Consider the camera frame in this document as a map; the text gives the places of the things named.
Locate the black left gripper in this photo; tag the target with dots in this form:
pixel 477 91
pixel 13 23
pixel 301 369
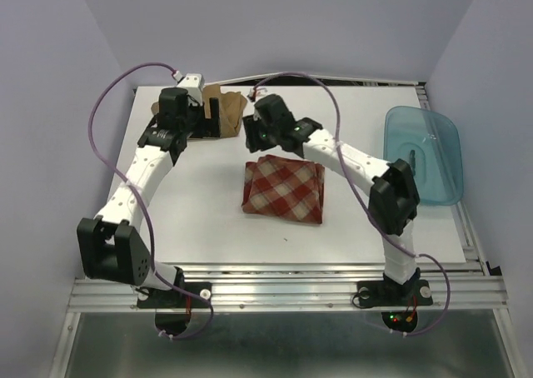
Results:
pixel 208 127

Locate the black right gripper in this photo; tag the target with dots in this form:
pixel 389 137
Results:
pixel 254 140

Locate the tan brown skirt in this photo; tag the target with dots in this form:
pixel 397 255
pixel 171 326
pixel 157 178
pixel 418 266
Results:
pixel 229 111

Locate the red plaid skirt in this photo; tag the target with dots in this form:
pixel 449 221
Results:
pixel 290 189

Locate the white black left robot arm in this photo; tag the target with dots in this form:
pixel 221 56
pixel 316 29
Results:
pixel 118 244

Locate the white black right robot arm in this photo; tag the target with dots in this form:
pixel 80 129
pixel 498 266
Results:
pixel 390 187

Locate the teal plastic basket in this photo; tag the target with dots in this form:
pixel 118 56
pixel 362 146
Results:
pixel 429 142

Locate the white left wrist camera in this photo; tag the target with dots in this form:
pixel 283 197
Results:
pixel 194 84

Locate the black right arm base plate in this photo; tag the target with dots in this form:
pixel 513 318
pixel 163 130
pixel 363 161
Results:
pixel 382 293

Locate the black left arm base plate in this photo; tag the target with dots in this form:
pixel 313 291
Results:
pixel 159 299

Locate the aluminium table frame rail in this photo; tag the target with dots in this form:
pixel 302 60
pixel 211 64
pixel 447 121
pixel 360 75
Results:
pixel 282 292

